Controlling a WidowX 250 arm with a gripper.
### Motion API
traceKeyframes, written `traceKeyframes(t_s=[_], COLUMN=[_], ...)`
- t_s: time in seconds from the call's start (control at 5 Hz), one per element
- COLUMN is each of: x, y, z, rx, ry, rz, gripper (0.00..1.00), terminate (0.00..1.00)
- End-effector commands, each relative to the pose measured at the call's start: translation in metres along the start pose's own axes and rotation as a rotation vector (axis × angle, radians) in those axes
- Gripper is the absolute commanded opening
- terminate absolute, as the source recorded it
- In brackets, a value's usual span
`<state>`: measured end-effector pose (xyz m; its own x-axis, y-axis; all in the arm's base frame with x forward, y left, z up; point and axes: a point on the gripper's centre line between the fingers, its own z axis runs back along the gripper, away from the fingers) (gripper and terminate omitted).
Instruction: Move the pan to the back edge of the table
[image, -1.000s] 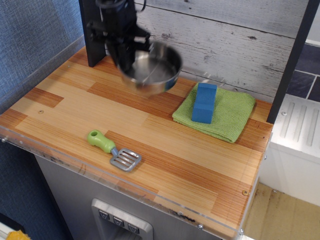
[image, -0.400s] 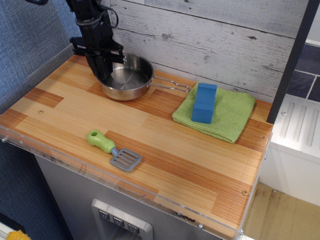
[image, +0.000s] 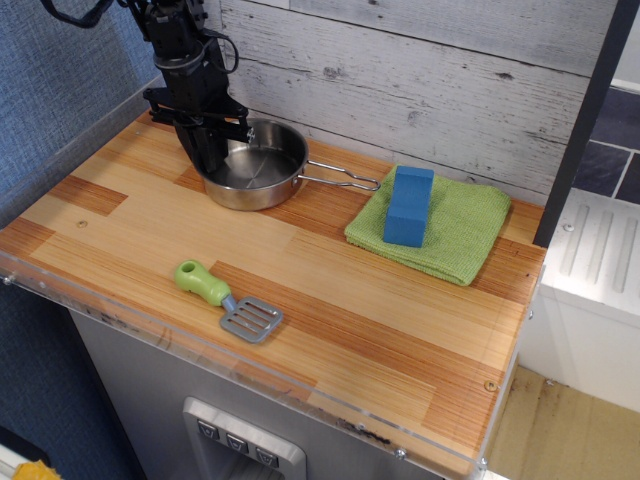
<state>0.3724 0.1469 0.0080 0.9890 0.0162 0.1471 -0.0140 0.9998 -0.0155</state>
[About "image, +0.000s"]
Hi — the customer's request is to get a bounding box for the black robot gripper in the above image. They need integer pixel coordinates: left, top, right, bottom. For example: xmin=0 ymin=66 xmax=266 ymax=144
xmin=143 ymin=60 xmax=249 ymax=174

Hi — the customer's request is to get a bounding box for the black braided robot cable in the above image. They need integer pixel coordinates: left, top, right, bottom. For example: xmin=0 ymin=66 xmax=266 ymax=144
xmin=39 ymin=0 xmax=114 ymax=29

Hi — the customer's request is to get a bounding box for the silver dispenser button panel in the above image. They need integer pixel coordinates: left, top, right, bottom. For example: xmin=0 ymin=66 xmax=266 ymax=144
xmin=183 ymin=397 xmax=307 ymax=479

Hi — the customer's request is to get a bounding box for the white ribbed side cabinet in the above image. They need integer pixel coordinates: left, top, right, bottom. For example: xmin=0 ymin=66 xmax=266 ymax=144
xmin=519 ymin=189 xmax=639 ymax=410

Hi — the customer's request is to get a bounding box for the blue wooden block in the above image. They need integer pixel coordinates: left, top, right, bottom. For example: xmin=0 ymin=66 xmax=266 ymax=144
xmin=383 ymin=166 xmax=435 ymax=248

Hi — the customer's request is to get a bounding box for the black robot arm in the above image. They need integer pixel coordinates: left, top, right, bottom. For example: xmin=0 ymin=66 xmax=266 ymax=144
xmin=124 ymin=1 xmax=253 ymax=175

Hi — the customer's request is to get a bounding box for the green microfiber cloth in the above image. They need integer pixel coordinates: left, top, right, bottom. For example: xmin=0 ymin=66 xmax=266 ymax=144
xmin=344 ymin=167 xmax=511 ymax=286

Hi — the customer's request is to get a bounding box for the green handled toy spatula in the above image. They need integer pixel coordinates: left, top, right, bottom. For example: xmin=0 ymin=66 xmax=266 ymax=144
xmin=174 ymin=260 xmax=284 ymax=344

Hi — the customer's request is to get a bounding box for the dark right support post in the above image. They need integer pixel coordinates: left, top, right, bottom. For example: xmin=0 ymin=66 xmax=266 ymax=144
xmin=533 ymin=0 xmax=639 ymax=248

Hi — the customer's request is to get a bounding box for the stainless steel pan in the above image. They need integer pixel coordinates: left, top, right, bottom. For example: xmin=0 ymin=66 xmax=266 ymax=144
xmin=191 ymin=119 xmax=380 ymax=211

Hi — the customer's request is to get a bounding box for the yellow black object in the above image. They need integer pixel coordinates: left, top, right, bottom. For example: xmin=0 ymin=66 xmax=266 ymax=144
xmin=11 ymin=461 xmax=62 ymax=480

